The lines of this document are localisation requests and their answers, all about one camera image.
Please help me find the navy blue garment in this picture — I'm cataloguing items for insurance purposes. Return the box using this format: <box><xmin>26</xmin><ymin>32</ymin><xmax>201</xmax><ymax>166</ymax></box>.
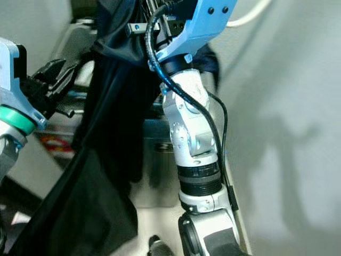
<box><xmin>193</xmin><ymin>47</ymin><xmax>220</xmax><ymax>74</ymax></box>

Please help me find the dark tinted washer lid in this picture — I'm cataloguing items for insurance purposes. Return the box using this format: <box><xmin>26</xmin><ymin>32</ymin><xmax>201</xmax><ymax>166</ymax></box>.
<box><xmin>72</xmin><ymin>0</ymin><xmax>102</xmax><ymax>19</ymax></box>

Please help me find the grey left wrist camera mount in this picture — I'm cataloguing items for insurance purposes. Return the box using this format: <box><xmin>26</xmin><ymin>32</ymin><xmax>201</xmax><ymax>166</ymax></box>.
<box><xmin>0</xmin><ymin>37</ymin><xmax>47</xmax><ymax>131</ymax></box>

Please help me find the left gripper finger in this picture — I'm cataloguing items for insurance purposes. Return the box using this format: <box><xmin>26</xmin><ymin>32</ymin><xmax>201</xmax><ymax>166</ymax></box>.
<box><xmin>34</xmin><ymin>59</ymin><xmax>68</xmax><ymax>86</ymax></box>
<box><xmin>53</xmin><ymin>63</ymin><xmax>82</xmax><ymax>103</ymax></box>

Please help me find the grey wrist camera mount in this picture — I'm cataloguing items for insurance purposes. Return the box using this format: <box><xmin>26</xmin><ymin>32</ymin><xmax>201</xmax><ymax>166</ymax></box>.
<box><xmin>148</xmin><ymin>0</ymin><xmax>238</xmax><ymax>70</ymax></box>
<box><xmin>0</xmin><ymin>37</ymin><xmax>47</xmax><ymax>131</ymax></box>

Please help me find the grey top-load washing machine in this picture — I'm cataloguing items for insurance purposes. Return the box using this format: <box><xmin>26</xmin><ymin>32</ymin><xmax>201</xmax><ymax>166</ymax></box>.
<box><xmin>27</xmin><ymin>19</ymin><xmax>184</xmax><ymax>209</ymax></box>

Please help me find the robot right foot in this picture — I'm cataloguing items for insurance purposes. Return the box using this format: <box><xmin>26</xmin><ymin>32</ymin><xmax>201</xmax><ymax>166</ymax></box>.
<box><xmin>147</xmin><ymin>235</ymin><xmax>177</xmax><ymax>256</ymax></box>

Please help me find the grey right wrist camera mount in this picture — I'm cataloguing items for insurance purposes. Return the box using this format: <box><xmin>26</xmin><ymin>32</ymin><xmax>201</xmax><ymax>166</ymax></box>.
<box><xmin>148</xmin><ymin>0</ymin><xmax>238</xmax><ymax>70</ymax></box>

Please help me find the white water hose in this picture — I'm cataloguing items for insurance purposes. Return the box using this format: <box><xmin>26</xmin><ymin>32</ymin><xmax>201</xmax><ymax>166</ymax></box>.
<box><xmin>226</xmin><ymin>0</ymin><xmax>272</xmax><ymax>27</ymax></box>

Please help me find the long black garment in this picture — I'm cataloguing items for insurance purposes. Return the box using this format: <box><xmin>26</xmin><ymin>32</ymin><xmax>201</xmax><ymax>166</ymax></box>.
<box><xmin>8</xmin><ymin>0</ymin><xmax>171</xmax><ymax>256</ymax></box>

